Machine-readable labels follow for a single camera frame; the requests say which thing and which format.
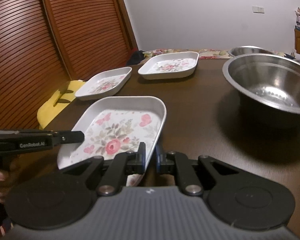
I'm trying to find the person's left hand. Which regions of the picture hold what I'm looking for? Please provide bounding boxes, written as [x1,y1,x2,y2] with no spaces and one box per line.
[0,170,13,204]

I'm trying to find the medium steel bowl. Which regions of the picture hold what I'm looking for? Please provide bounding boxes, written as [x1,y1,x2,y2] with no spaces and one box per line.
[228,46,274,57]

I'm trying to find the white wall switch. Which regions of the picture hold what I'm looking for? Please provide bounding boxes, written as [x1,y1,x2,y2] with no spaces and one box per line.
[252,6,265,14]

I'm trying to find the wooden louvred wardrobe doors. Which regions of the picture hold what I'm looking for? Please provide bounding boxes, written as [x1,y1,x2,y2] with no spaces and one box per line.
[0,0,138,129]

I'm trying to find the black cloth on bed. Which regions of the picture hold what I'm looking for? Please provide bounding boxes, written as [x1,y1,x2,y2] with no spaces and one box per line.
[126,50,145,66]

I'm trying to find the large steel bowl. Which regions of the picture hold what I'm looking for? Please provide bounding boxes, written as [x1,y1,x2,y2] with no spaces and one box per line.
[222,54,300,137]

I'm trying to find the floral white tray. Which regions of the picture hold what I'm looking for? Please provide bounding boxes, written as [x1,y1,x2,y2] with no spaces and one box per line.
[57,95,167,187]
[138,51,199,80]
[75,67,132,101]

